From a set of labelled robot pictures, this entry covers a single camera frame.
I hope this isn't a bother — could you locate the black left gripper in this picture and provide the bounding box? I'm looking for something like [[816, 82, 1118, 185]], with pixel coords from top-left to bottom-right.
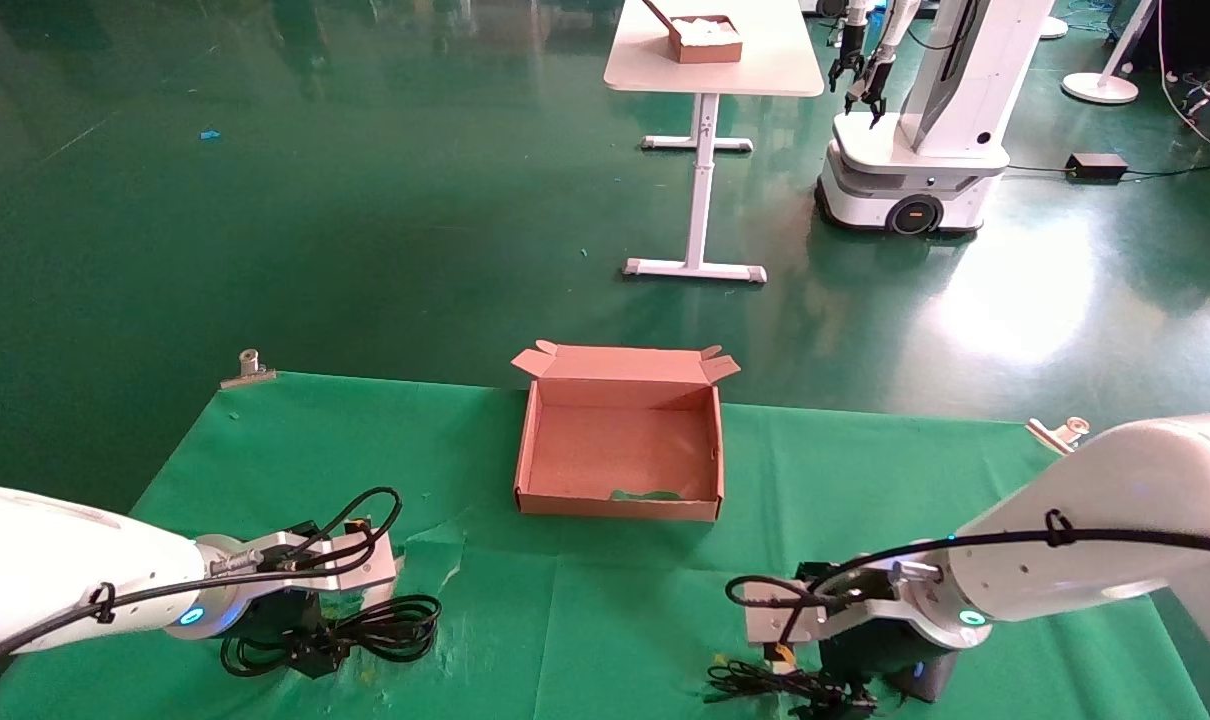
[[229, 589, 352, 682]]

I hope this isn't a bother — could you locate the black background robot gripper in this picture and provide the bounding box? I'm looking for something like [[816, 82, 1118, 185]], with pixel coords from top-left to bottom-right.
[[829, 40, 867, 94], [845, 55, 892, 129]]

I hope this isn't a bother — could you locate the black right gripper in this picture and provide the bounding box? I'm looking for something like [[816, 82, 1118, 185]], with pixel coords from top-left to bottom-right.
[[819, 619, 957, 702]]

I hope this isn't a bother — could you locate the thick black power cable bundle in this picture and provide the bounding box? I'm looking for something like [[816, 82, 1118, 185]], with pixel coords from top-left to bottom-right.
[[220, 594, 443, 679]]

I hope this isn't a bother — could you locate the thin black charger cable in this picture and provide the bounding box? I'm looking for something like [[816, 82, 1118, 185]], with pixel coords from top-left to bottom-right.
[[705, 655, 878, 717]]

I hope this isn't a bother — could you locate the small brown cardboard box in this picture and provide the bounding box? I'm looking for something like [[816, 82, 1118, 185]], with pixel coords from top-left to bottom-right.
[[643, 0, 744, 65]]

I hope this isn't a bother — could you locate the open brown cardboard box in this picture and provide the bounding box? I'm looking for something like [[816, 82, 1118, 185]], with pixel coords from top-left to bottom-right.
[[511, 340, 741, 523]]

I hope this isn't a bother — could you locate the white wheeled background robot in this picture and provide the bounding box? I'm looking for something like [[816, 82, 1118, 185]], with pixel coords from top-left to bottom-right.
[[815, 0, 1056, 237]]

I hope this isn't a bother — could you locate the white crumpled packing filling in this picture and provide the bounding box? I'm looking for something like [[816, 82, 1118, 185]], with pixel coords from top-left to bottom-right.
[[673, 16, 741, 44]]

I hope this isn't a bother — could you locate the white floor stand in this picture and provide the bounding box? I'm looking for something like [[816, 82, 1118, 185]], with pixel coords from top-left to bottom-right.
[[1061, 0, 1158, 106]]

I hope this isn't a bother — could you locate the black power adapter brick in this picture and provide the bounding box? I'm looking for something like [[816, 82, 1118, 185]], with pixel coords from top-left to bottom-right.
[[1065, 152, 1130, 183]]

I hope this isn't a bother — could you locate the metal tablecloth clip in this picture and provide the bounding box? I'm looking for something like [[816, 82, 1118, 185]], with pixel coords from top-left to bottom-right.
[[1025, 417, 1091, 457], [220, 349, 276, 390]]

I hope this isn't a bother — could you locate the green tablecloth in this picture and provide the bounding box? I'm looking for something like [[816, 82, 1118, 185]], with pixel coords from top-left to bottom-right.
[[0, 372, 1210, 720]]

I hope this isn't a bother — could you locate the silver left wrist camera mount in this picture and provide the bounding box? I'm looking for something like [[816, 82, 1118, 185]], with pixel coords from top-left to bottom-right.
[[205, 520, 401, 601]]

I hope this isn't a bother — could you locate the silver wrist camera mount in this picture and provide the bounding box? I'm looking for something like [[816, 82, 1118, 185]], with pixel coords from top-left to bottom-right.
[[205, 520, 401, 601], [745, 562, 941, 646]]

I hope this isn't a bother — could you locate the white pedestal table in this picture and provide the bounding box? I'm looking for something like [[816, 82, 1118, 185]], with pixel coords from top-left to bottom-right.
[[603, 0, 826, 286]]

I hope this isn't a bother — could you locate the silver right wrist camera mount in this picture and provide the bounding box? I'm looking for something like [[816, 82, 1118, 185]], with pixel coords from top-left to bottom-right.
[[745, 562, 941, 646]]

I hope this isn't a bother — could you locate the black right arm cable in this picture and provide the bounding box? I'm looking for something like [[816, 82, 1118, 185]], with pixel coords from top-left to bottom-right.
[[725, 508, 1210, 646]]

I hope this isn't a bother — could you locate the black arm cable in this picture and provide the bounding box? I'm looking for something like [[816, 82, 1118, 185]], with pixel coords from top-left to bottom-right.
[[0, 487, 404, 671], [725, 508, 1210, 646]]

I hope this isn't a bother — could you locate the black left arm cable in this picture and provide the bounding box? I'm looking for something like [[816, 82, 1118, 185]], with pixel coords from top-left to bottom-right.
[[0, 487, 404, 671]]

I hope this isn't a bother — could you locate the white floor cable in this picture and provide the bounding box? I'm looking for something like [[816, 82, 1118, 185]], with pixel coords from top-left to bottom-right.
[[1155, 0, 1210, 161]]

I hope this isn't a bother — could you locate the black floor cable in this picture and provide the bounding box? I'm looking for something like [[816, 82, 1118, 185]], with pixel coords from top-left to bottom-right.
[[1005, 155, 1210, 183]]

